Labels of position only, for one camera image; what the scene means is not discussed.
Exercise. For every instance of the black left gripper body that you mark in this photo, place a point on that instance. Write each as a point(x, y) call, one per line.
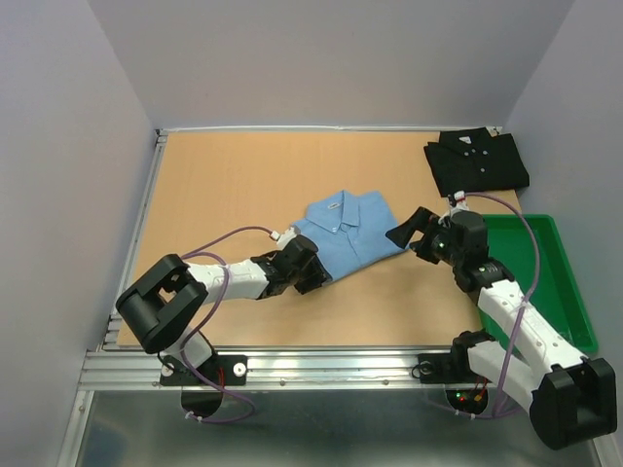
point(293, 277)

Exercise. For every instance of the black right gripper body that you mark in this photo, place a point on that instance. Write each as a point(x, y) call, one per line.
point(443, 248)

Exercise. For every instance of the light blue long sleeve shirt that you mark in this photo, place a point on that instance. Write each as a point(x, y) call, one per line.
point(349, 231)

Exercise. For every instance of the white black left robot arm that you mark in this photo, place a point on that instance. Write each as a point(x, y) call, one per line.
point(160, 305)

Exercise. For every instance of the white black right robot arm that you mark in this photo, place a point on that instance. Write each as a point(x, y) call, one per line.
point(569, 397)

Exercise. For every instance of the green plastic tray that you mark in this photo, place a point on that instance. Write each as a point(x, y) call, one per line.
point(557, 296)

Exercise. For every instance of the folded black shirt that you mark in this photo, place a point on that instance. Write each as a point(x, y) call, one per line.
point(473, 160)

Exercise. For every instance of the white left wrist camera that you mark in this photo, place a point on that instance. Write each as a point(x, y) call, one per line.
point(284, 237)

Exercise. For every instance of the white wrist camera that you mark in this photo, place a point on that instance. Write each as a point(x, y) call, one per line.
point(457, 203)
point(284, 237)

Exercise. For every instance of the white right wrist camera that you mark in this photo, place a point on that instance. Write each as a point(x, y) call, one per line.
point(457, 203)

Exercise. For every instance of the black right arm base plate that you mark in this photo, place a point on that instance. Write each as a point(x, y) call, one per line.
point(456, 367)

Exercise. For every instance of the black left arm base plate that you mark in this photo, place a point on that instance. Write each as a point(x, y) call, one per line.
point(228, 370)

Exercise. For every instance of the aluminium table frame rail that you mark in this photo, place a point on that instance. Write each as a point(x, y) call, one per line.
point(319, 405)

